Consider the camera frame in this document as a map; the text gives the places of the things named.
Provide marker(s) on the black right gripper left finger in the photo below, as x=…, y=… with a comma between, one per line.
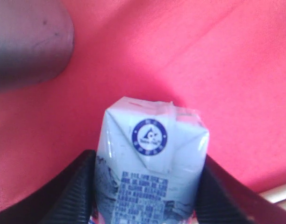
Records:
x=66, y=199

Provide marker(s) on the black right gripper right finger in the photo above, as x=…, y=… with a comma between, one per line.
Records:
x=222, y=199

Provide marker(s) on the blue white milk carton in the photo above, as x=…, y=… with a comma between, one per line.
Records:
x=149, y=162

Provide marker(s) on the red scalloped table cloth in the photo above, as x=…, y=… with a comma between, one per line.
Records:
x=224, y=58

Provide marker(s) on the stainless steel cup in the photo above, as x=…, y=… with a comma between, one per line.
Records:
x=36, y=41

